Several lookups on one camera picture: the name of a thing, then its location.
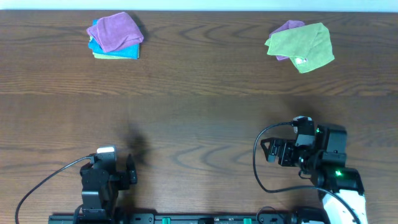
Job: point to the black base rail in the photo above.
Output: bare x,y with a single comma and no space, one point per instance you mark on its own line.
148,218

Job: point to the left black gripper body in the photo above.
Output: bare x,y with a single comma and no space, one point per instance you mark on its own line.
125,179

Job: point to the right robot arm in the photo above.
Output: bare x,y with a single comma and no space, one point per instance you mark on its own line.
319,153

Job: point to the green crumpled cloth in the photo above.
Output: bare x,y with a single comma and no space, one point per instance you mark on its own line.
308,47

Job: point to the purple cloth under green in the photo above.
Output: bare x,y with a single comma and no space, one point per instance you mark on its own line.
284,28

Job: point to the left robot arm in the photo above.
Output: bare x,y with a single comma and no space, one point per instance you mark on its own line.
102,183

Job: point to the purple cloth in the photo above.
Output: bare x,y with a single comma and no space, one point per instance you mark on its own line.
284,28
115,32

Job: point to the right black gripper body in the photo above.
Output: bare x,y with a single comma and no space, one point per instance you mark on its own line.
278,152

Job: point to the blue folded cloth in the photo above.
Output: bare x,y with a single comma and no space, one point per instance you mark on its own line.
116,37

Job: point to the light green folded cloth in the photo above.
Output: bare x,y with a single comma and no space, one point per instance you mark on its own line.
99,53

